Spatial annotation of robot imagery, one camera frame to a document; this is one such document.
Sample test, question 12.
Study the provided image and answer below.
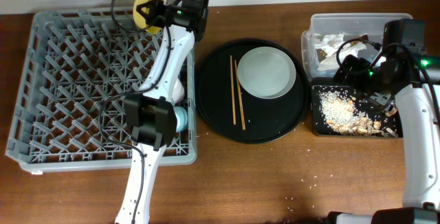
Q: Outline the grey round plate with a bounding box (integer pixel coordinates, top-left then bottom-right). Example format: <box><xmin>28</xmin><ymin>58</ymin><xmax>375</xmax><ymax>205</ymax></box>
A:
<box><xmin>237</xmin><ymin>47</ymin><xmax>297</xmax><ymax>99</ymax></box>

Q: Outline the gold foil snack wrapper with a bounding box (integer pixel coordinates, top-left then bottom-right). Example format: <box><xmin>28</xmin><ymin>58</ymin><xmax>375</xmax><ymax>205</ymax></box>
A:
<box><xmin>319</xmin><ymin>34</ymin><xmax>370</xmax><ymax>58</ymax></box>

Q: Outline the yellow bowl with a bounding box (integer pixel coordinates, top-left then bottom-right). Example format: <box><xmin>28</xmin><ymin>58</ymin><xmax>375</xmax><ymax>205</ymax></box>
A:
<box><xmin>133</xmin><ymin>0</ymin><xmax>165</xmax><ymax>35</ymax></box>

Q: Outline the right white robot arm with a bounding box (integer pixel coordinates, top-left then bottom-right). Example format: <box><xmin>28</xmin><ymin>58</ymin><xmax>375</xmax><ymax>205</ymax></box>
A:
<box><xmin>325</xmin><ymin>19</ymin><xmax>439</xmax><ymax>224</ymax></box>

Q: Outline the round black serving tray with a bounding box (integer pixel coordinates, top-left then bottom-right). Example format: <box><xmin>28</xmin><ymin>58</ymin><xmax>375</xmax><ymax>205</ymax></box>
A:
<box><xmin>195</xmin><ymin>38</ymin><xmax>310</xmax><ymax>144</ymax></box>

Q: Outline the black rectangular food tray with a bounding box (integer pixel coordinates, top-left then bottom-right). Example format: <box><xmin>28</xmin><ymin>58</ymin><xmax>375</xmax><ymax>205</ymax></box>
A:
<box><xmin>311</xmin><ymin>85</ymin><xmax>403</xmax><ymax>137</ymax></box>

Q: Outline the food scraps and rice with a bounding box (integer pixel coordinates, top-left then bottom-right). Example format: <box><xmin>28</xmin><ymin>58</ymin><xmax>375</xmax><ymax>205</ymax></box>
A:
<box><xmin>316</xmin><ymin>90</ymin><xmax>400</xmax><ymax>137</ymax></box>

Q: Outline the clear plastic waste bin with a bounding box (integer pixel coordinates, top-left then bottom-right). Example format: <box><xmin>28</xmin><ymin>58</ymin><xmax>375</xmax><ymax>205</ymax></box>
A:
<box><xmin>301</xmin><ymin>13</ymin><xmax>412</xmax><ymax>80</ymax></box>

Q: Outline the light blue plastic cup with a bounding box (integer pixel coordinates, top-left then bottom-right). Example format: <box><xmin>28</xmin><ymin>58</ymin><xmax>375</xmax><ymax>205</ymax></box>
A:
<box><xmin>173</xmin><ymin>107</ymin><xmax>188</xmax><ymax>133</ymax></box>

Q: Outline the pink plastic cup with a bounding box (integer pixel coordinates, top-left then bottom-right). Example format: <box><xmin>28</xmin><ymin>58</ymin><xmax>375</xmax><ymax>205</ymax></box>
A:
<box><xmin>172</xmin><ymin>79</ymin><xmax>185</xmax><ymax>105</ymax></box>

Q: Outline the wooden chopstick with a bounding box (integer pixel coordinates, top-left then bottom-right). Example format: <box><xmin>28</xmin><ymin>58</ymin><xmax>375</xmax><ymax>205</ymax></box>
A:
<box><xmin>234</xmin><ymin>60</ymin><xmax>246</xmax><ymax>131</ymax></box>
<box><xmin>230</xmin><ymin>55</ymin><xmax>237</xmax><ymax>125</ymax></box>

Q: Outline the white paper napkin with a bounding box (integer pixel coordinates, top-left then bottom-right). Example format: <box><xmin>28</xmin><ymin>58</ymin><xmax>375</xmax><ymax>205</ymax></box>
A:
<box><xmin>315</xmin><ymin>34</ymin><xmax>366</xmax><ymax>71</ymax></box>

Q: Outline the grey plastic dishwasher rack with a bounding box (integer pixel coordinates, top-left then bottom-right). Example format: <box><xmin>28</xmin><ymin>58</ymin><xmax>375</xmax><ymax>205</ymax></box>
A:
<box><xmin>4</xmin><ymin>5</ymin><xmax>198</xmax><ymax>174</ymax></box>

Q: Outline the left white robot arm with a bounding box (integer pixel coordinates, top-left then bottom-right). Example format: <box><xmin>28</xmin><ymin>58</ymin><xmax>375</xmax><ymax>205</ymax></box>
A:
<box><xmin>115</xmin><ymin>0</ymin><xmax>209</xmax><ymax>223</ymax></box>

